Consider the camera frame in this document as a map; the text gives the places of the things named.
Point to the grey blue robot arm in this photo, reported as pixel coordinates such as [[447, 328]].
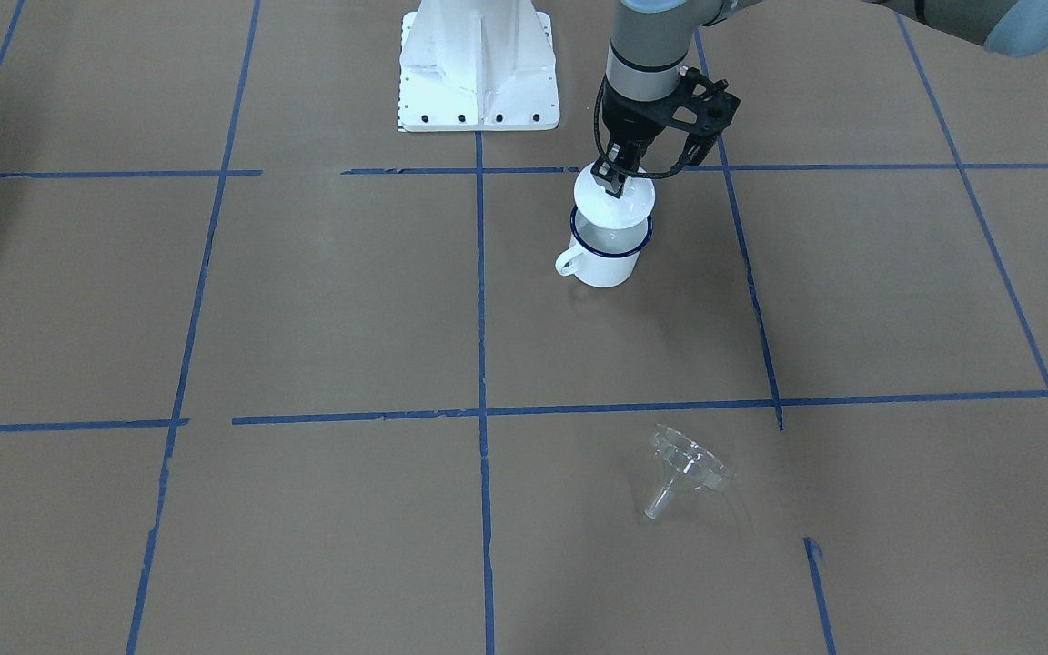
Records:
[[842, 87]]

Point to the white mug lid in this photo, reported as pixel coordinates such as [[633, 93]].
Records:
[[594, 202]]

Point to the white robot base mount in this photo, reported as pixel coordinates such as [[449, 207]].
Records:
[[477, 65]]

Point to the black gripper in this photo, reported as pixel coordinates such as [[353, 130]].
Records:
[[631, 121]]

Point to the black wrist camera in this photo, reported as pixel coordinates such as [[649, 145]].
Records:
[[703, 109]]

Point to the white enamel mug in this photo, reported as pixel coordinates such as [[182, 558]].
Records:
[[601, 257]]

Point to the clear plastic funnel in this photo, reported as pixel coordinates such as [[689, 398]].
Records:
[[686, 465]]

